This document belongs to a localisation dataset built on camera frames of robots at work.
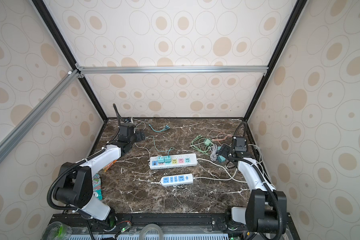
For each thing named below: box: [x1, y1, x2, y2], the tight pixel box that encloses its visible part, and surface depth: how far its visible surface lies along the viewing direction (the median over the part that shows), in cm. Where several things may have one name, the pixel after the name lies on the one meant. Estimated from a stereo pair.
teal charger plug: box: [157, 156, 165, 164], surface depth 91 cm
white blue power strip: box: [159, 173, 194, 187], surface depth 87 cm
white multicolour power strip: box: [149, 153, 198, 170], surface depth 94 cm
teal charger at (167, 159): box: [164, 155, 172, 163], surface depth 91 cm
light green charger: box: [204, 138, 212, 147], surface depth 105 cm
